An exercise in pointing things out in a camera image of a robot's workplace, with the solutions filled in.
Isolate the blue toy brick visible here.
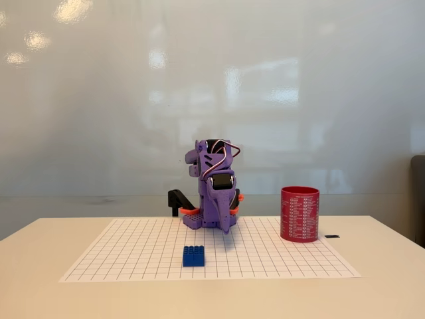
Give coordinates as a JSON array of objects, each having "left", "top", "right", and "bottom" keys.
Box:
[{"left": 183, "top": 245, "right": 206, "bottom": 268}]

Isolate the red cup with white print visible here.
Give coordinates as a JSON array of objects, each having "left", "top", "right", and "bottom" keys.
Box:
[{"left": 280, "top": 186, "right": 321, "bottom": 245}]

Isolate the black clamp with orange knob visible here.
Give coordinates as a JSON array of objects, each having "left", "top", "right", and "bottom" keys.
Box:
[{"left": 229, "top": 187, "right": 246, "bottom": 215}]

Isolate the black clamp with orange pad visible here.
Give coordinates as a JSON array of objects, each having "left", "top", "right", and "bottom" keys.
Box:
[{"left": 167, "top": 188, "right": 201, "bottom": 217}]

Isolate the white grid paper sheet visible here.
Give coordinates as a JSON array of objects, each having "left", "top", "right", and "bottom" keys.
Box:
[{"left": 58, "top": 217, "right": 363, "bottom": 284}]

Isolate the red white black servo cable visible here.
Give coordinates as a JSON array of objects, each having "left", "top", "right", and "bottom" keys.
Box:
[{"left": 203, "top": 139, "right": 242, "bottom": 182}]

